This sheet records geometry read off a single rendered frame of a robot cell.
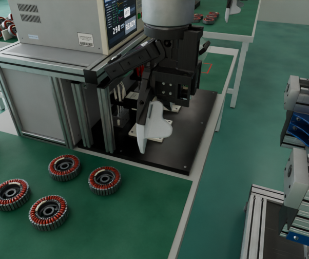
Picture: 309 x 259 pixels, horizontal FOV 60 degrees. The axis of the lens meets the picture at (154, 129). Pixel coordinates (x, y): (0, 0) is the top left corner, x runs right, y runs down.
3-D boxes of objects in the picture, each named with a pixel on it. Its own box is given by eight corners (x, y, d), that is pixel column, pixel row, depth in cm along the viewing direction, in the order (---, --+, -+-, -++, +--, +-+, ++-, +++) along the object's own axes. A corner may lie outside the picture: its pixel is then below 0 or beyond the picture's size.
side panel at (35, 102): (76, 145, 111) (60, 73, 92) (72, 150, 109) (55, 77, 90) (22, 131, 119) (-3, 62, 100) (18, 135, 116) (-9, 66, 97)
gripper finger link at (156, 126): (163, 161, 42) (176, 103, 41) (129, 152, 43) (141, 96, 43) (168, 160, 45) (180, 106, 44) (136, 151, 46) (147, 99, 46)
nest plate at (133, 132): (172, 123, 120) (172, 120, 120) (161, 142, 109) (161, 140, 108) (141, 116, 125) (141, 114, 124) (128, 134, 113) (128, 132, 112)
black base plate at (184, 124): (217, 95, 146) (217, 91, 144) (188, 176, 97) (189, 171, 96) (137, 81, 158) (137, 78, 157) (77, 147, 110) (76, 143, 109)
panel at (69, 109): (138, 78, 158) (136, 25, 140) (75, 145, 108) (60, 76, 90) (136, 77, 158) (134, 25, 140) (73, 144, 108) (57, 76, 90)
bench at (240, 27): (250, 50, 412) (261, -3, 368) (237, 111, 272) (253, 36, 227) (181, 42, 442) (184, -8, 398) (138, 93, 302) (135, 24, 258)
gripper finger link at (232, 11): (237, 20, 109) (243, -2, 108) (223, 19, 111) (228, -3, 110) (237, 23, 112) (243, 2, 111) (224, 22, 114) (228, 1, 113)
